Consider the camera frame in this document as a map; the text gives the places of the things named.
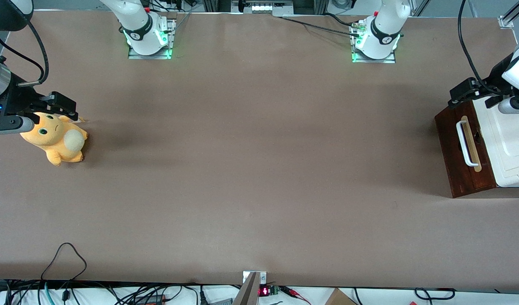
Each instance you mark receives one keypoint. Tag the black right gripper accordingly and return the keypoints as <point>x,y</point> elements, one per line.
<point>18,99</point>

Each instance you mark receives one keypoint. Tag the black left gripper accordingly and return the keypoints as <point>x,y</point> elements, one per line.
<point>495,78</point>

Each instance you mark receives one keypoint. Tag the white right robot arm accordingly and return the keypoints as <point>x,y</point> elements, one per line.
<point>140,25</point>

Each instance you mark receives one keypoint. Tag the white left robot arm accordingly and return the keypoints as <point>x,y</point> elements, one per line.
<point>382,34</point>

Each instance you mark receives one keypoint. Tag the dark wood drawer with hole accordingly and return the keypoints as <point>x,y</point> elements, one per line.
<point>450,140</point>

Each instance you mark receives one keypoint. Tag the dark wood drawer cabinet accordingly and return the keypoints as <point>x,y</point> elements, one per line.
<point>448,161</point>

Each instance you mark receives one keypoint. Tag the orange plush toy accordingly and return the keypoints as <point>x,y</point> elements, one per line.
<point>58,140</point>

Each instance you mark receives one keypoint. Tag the cream white cabinet door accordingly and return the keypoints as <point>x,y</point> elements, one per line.
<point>513,144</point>

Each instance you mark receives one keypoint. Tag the black power adapter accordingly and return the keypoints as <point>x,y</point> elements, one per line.
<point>151,299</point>

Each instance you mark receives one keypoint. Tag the white power strip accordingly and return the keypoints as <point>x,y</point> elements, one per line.
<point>261,7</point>

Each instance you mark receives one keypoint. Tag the brown cardboard piece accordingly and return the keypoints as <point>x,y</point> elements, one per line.
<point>339,298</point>

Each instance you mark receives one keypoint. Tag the red clip lead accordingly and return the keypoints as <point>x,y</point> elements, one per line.
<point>295,293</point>

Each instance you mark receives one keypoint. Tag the red digit display module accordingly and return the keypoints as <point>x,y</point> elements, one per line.
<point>265,291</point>

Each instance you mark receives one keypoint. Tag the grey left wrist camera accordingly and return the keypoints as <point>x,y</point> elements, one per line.
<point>515,105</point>

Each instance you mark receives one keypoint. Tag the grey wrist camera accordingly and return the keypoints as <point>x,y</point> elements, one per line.
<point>515,105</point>
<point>9,125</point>

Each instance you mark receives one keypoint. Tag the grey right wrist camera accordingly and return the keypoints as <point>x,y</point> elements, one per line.
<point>9,125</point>

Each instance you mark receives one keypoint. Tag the aluminium frame profile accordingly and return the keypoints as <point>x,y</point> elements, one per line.
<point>511,17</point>

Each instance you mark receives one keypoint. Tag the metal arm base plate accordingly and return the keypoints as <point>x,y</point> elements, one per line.
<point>171,40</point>
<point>391,58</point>

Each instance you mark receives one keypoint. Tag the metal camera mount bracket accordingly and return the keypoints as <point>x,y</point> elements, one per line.
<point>251,288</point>

